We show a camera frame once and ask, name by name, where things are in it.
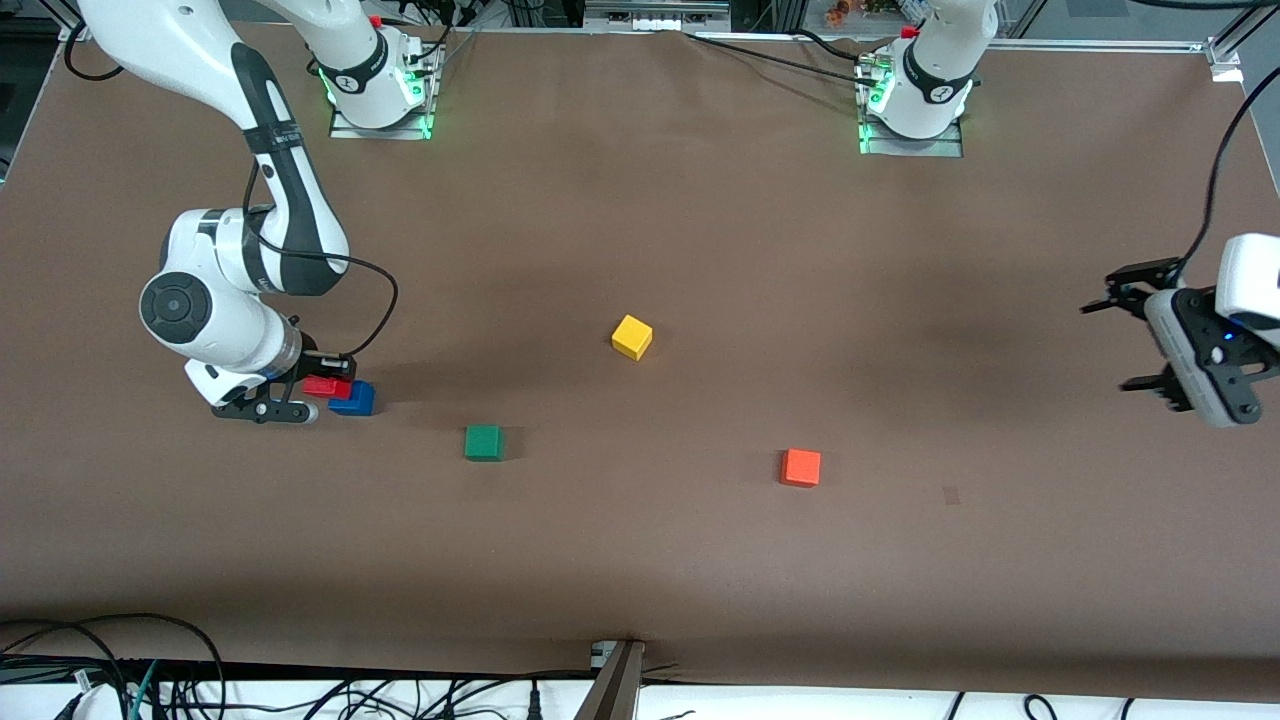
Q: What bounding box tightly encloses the dark metal support post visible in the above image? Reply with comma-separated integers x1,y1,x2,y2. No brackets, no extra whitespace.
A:
575,640,646,720

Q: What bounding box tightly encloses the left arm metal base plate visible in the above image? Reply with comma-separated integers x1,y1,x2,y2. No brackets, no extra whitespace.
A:
858,55,966,158

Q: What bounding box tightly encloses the short black base cable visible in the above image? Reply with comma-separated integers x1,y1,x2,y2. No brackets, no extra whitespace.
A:
790,28,873,63

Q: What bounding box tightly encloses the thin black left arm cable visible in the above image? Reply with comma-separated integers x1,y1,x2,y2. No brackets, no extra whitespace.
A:
1175,65,1280,286

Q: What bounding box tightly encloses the long looping black cable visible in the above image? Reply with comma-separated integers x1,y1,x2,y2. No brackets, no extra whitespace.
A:
0,612,226,720

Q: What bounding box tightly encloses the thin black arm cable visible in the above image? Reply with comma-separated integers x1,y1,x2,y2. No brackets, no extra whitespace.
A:
1175,65,1280,286
62,20,399,361

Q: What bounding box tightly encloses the long black base cable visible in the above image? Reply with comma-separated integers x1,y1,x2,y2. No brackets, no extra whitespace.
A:
685,32,881,89

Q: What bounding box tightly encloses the aluminium frame profile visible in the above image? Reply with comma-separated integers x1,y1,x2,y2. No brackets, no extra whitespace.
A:
1205,0,1280,83

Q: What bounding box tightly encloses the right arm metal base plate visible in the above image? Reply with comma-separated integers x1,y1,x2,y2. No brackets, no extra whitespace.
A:
328,40,441,141

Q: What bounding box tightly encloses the brown table cover sheet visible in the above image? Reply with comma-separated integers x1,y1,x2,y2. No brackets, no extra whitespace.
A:
0,18,1280,701

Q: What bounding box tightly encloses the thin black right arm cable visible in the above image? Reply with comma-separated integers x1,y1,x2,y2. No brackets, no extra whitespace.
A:
62,20,399,361

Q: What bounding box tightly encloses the yellow wooden block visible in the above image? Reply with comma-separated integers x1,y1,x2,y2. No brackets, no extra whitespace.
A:
611,314,654,361

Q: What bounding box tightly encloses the white power strip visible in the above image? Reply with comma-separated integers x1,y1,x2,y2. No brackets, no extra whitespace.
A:
585,0,731,31

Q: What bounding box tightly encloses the teal cable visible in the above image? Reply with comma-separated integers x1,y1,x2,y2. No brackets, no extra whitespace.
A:
128,660,161,720

